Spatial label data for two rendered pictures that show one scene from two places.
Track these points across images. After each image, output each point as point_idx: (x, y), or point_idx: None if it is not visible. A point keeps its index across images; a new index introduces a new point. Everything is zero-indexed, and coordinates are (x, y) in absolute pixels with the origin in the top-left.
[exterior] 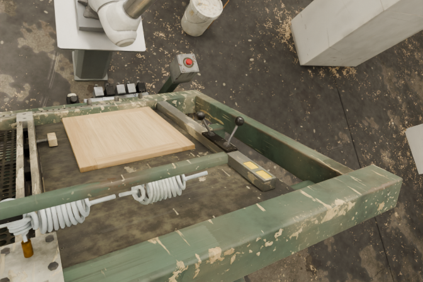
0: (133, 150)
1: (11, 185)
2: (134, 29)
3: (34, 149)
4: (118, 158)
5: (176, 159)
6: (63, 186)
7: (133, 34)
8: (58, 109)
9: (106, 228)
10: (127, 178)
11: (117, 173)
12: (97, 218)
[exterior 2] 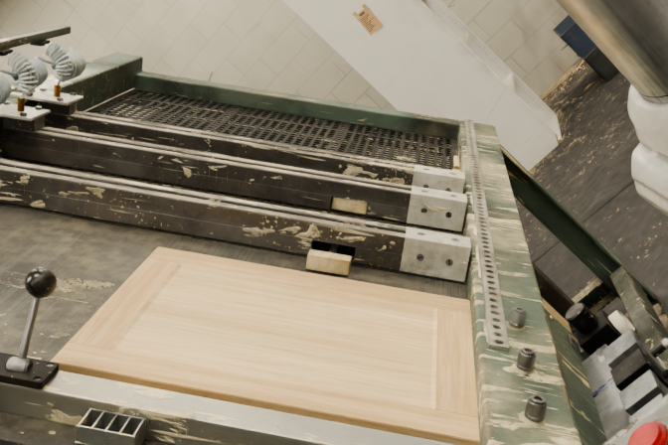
0: (149, 295)
1: None
2: (660, 150)
3: (233, 207)
4: (140, 275)
5: (45, 331)
6: (133, 238)
7: (650, 170)
8: (494, 283)
9: None
10: None
11: (102, 273)
12: (9, 230)
